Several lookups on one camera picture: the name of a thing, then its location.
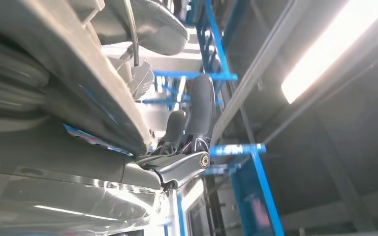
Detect blue metal shelf rack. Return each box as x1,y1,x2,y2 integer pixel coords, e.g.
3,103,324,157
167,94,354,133
136,0,286,236

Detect bright ceiling light strip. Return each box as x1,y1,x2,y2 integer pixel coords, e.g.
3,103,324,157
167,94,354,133
280,0,378,105

